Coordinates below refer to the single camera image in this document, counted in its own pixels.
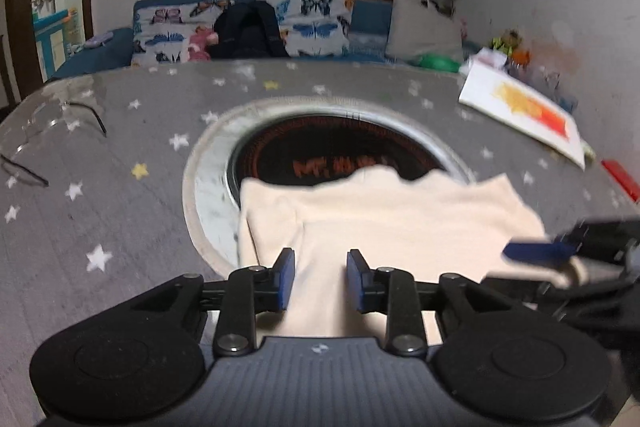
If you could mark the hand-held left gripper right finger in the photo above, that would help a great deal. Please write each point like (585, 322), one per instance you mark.
(356, 279)

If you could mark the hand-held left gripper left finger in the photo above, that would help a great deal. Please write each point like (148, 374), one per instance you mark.
(285, 279)

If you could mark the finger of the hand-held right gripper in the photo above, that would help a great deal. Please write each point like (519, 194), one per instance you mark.
(592, 271)
(537, 252)

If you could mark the cream knit shirt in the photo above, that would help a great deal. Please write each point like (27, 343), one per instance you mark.
(400, 227)

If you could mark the red box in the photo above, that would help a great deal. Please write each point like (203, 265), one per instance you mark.
(622, 179)

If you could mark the round built-in induction cooker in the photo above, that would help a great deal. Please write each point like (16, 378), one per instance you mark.
(320, 147)

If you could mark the white paper with orange drawing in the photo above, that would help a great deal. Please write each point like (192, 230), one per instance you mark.
(520, 112)

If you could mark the grey star-print tablecloth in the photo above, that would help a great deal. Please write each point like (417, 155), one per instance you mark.
(125, 227)

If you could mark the small colourful plush toys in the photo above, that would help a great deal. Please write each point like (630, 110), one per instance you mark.
(510, 44)

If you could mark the green plastic object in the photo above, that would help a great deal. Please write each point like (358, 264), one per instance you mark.
(440, 63)

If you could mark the rimless eyeglasses with black temples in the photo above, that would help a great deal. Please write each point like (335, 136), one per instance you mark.
(100, 122)

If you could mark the beige pillow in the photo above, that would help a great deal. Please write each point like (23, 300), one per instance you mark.
(425, 32)

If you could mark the pink plush toy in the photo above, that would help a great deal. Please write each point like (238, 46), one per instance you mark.
(200, 44)

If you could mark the black backpack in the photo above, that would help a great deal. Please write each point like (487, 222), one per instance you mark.
(247, 32)

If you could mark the butterfly-print cushion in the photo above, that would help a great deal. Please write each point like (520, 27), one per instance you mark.
(167, 32)
(315, 19)

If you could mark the blue sofa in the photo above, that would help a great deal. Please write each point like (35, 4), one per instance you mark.
(100, 57)

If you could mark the purple pouch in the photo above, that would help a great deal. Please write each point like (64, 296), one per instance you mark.
(97, 40)

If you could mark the blue cabinet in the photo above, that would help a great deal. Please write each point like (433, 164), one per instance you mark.
(52, 39)

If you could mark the brown wooden door frame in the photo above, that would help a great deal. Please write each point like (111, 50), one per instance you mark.
(22, 7)

